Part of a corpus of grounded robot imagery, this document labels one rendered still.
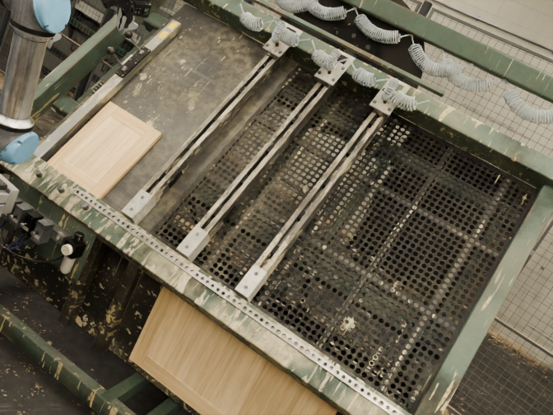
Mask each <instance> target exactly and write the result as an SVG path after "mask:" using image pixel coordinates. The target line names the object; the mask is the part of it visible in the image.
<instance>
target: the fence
mask: <svg viewBox="0 0 553 415"><path fill-rule="evenodd" d="M173 21H174V22H175V23H177V24H178V25H177V26H176V27H175V28H174V29H173V30H170V29H169V28H167V27H168V26H169V25H170V24H171V23H172V22H173ZM164 30H165V31H167V32H169V33H168V34H167V35H166V36H165V37H164V38H163V39H161V38H160V37H158V35H159V34H160V33H161V32H163V31H164ZM181 30H182V26H181V23H179V22H177V21H175V20H172V21H171V22H170V23H169V24H168V25H167V26H166V27H165V28H164V29H163V30H162V31H160V32H159V33H158V34H157V35H156V36H155V37H154V38H153V39H152V40H151V41H150V42H149V43H148V44H146V45H145V47H146V48H148V49H150V50H151V52H150V53H149V54H148V55H147V56H146V57H145V58H144V59H143V60H142V61H141V62H140V63H139V64H138V65H137V66H136V67H135V68H134V69H133V70H132V71H131V72H130V73H129V74H127V75H126V76H125V77H124V78H121V77H120V76H118V75H117V74H114V75H113V76H112V77H111V78H110V79H109V80H108V81H107V82H106V83H105V84H104V85H103V86H102V87H101V88H100V89H99V90H98V91H97V92H96V93H95V94H94V95H93V96H92V97H91V98H90V99H89V100H87V101H86V102H85V103H84V104H83V105H82V106H81V107H80V108H79V109H78V110H77V111H76V112H75V113H74V114H72V115H71V116H70V117H69V118H68V119H67V120H66V121H65V122H64V123H63V124H62V125H61V126H60V127H58V128H57V129H56V130H55V131H54V132H53V133H52V134H51V135H50V136H49V137H48V138H47V139H46V140H45V141H43V142H42V143H41V144H40V145H39V146H38V147H37V148H36V150H35V152H34V154H35V155H37V157H39V158H40V159H42V160H43V161H46V160H47V159H48V158H49V157H50V156H51V155H52V154H53V153H54V152H56V151H57V150H58V149H59V148H60V147H61V146H62V145H63V144H64V143H65V142H66V141H67V140H68V139H69V138H70V137H71V136H72V135H73V134H74V133H75V132H76V131H77V130H78V129H79V128H80V127H81V126H82V125H83V124H84V123H85V122H86V121H87V120H88V119H89V118H90V117H91V116H92V115H93V114H94V113H95V112H96V111H98V110H99V109H100V108H101V107H102V106H103V105H104V104H105V103H106V102H107V101H108V100H109V99H110V98H111V97H112V96H113V95H114V94H115V93H116V92H117V91H118V90H120V89H121V88H122V87H123V86H124V85H125V84H126V83H127V82H128V81H129V80H130V79H131V78H132V77H133V76H134V75H135V74H136V73H137V72H138V71H139V70H140V69H142V68H143V67H144V66H145V65H146V64H147V63H148V62H149V61H150V60H151V59H152V58H153V57H154V56H155V55H156V54H157V53H158V52H159V51H160V50H161V49H162V48H164V47H165V46H166V45H167V44H168V43H169V42H170V41H171V40H172V39H173V38H174V37H175V36H176V35H177V34H178V33H179V32H180V31H181Z"/></svg>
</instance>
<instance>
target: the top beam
mask: <svg viewBox="0 0 553 415"><path fill-rule="evenodd" d="M182 1H184V2H186V3H188V4H190V5H191V6H193V7H196V8H197V9H199V10H201V11H203V12H205V13H206V14H208V15H210V16H213V17H215V18H216V19H218V20H220V21H222V22H224V23H226V24H227V25H229V26H232V27H234V28H235V29H236V30H239V31H241V32H243V33H245V34H246V35H248V36H250V37H252V38H254V39H256V40H258V41H260V42H262V43H263V44H266V43H267V42H268V41H269V40H270V39H271V37H272V32H273V31H274V30H275V29H274V28H276V26H277V25H276V23H277V24H278V22H279V21H282V20H280V19H278V18H276V17H274V16H272V15H270V14H268V13H266V12H264V11H262V10H260V9H258V8H256V7H254V6H252V5H250V4H248V3H246V2H244V1H243V0H182ZM240 3H241V5H242V8H243V10H244V12H249V13H251V14H252V15H253V16H255V17H260V18H261V19H262V21H263V23H266V22H269V21H272V20H274V22H271V23H268V24H266V25H264V26H263V29H262V30H261V31H259V32H257V31H252V30H249V29H247V28H246V27H245V26H244V25H243V24H241V22H240V21H239V19H240V17H241V15H242V14H243V13H242V11H241V8H240ZM275 21H276V23H275ZM299 37H300V40H305V39H310V40H307V41H300V42H299V44H298V45H297V46H295V47H292V46H291V47H289V48H288V50H287V51H286V56H288V57H290V58H292V59H294V60H295V61H297V62H299V63H302V64H304V65H305V66H306V67H308V68H311V69H313V70H314V71H316V72H317V71H318V70H319V69H320V68H321V67H320V66H318V65H317V64H316V63H315V62H314V61H313V59H311V56H312V55H313V52H314V47H313V45H312V42H311V40H312V41H313V42H314V46H315V49H316V50H319V49H321V50H323V51H324V52H325V53H326V54H328V55H330V54H331V52H332V51H333V50H334V49H336V48H334V47H333V46H331V45H330V44H327V43H325V42H323V41H321V40H319V39H317V38H315V37H313V36H312V35H309V34H307V33H305V32H303V33H302V34H301V35H300V36H299ZM353 65H354V66H355V69H358V68H363V69H364V70H365V71H367V72H370V73H374V77H376V80H381V79H387V78H388V79H389V78H390V77H391V76H389V75H388V74H386V73H384V72H381V71H379V70H378V69H377V68H374V67H372V66H370V65H369V64H367V63H364V62H362V61H360V60H359V59H357V58H356V59H355V60H354V61H353ZM354 71H355V70H354V68H353V67H352V65H350V66H349V68H348V69H347V70H346V71H345V72H344V73H343V74H342V75H341V76H340V78H339V79H338V80H337V83H339V84H341V85H343V86H345V87H347V88H349V89H350V90H352V91H354V92H356V93H358V94H360V95H362V96H363V97H365V98H367V99H369V100H373V99H374V98H375V97H376V95H377V94H378V93H379V91H380V90H381V89H382V88H383V86H384V85H385V83H386V82H387V81H382V82H376V83H375V84H374V86H372V87H371V88H368V87H365V86H362V85H360V83H357V82H356V81H355V80H354V79H352V76H353V72H354ZM406 95H407V96H412V97H413V96H414V97H415V100H416V102H417V103H420V102H423V101H427V100H430V102H427V103H424V104H420V105H418V106H417V107H416V110H413V111H412V112H411V111H410V110H409V111H407V110H403V109H400V107H399V108H398V107H397V106H396V107H395V109H394V110H393V113H395V114H398V115H400V116H402V117H403V118H405V119H407V120H409V121H411V122H413V123H414V124H417V125H419V126H421V127H422V128H424V129H426V130H428V131H430V132H432V133H434V134H435V135H437V136H439V137H441V138H443V139H445V140H447V141H449V142H451V143H452V144H454V145H456V146H458V147H461V148H462V149H464V150H465V151H467V152H470V153H471V154H473V155H475V156H478V157H479V158H481V159H482V160H484V161H487V162H489V163H491V164H492V165H493V166H496V167H498V168H500V169H501V170H504V171H506V172H508V173H509V174H511V175H513V176H515V177H517V178H519V179H521V180H522V181H524V182H526V183H528V184H530V185H532V186H534V187H536V188H537V189H539V188H540V187H541V186H542V185H548V186H550V187H552V188H553V158H551V157H549V156H547V155H545V154H543V153H541V152H539V151H537V150H535V149H533V148H531V147H529V146H527V145H525V144H523V143H521V142H519V141H517V140H515V139H513V138H512V137H510V136H508V135H506V134H504V133H502V132H500V131H498V130H496V129H494V128H492V127H490V126H488V125H486V124H484V123H482V122H480V121H478V120H476V119H474V118H472V117H470V116H468V115H467V114H464V113H463V112H461V111H459V110H456V109H454V108H453V107H451V106H449V105H446V104H445V103H443V102H441V101H439V100H436V99H435V98H433V97H431V96H428V95H426V94H425V93H423V92H422V91H419V90H417V89H416V88H414V87H412V86H411V87H410V89H409V90H408V91H407V93H406Z"/></svg>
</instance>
